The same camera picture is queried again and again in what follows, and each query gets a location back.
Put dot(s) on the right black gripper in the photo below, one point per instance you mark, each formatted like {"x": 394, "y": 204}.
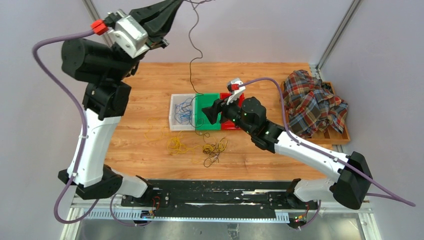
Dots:
{"x": 218, "y": 106}

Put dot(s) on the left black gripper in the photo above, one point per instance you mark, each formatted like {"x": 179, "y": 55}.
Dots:
{"x": 158, "y": 27}

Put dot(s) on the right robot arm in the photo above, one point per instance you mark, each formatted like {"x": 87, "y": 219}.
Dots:
{"x": 346, "y": 180}

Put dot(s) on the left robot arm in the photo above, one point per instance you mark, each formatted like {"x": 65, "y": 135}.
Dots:
{"x": 103, "y": 68}

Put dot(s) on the red plastic bin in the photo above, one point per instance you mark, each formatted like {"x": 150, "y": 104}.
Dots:
{"x": 226, "y": 124}

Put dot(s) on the white plastic bin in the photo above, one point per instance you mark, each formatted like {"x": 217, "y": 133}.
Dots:
{"x": 181, "y": 115}

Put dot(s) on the plaid cloth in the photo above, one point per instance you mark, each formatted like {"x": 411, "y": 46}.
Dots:
{"x": 311, "y": 105}

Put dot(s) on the wooden tray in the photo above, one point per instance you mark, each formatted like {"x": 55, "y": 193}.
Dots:
{"x": 329, "y": 136}

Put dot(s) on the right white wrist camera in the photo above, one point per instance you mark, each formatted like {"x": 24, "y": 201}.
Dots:
{"x": 236, "y": 89}

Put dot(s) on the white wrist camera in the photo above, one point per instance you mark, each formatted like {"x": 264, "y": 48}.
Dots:
{"x": 236, "y": 89}
{"x": 128, "y": 25}

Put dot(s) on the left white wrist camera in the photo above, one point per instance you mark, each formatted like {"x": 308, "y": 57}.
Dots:
{"x": 128, "y": 25}

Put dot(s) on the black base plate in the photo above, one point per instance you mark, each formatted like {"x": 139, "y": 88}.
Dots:
{"x": 171, "y": 192}

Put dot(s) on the aluminium frame rail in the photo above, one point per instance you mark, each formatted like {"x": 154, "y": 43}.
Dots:
{"x": 196, "y": 212}

